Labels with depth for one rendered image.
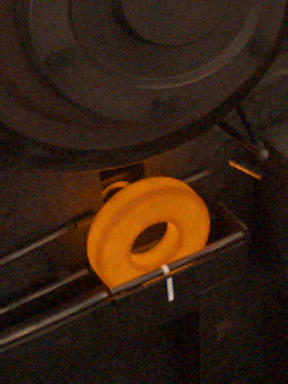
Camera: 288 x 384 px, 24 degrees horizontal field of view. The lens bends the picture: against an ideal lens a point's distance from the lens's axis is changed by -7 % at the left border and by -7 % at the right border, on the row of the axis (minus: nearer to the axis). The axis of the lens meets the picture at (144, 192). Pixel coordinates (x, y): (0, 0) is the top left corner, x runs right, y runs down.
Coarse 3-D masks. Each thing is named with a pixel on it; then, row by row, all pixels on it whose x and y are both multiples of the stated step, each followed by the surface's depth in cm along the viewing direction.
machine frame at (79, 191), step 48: (192, 144) 93; (240, 144) 97; (0, 192) 82; (48, 192) 86; (96, 192) 89; (240, 192) 102; (0, 240) 85; (144, 240) 97; (0, 288) 89; (240, 288) 114; (144, 336) 108; (240, 336) 122
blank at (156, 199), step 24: (120, 192) 85; (144, 192) 84; (168, 192) 84; (192, 192) 87; (96, 216) 85; (120, 216) 83; (144, 216) 85; (168, 216) 86; (192, 216) 88; (96, 240) 84; (120, 240) 85; (168, 240) 91; (192, 240) 91; (96, 264) 85; (120, 264) 87; (144, 264) 90
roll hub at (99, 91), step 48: (48, 0) 52; (96, 0) 55; (144, 0) 56; (192, 0) 58; (240, 0) 62; (48, 48) 55; (96, 48) 58; (144, 48) 61; (192, 48) 63; (240, 48) 65; (96, 96) 60; (144, 96) 62; (192, 96) 65
